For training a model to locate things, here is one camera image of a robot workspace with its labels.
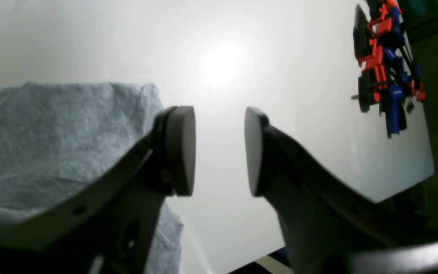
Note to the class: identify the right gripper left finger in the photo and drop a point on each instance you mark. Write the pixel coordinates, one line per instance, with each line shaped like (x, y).
(108, 228)

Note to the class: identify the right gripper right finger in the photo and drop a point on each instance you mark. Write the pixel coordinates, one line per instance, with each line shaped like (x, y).
(327, 227)

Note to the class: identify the grey T-shirt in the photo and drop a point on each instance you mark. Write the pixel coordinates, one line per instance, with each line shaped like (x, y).
(56, 139)

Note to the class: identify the black red tool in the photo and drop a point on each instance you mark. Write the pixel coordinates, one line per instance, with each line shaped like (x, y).
(390, 76)

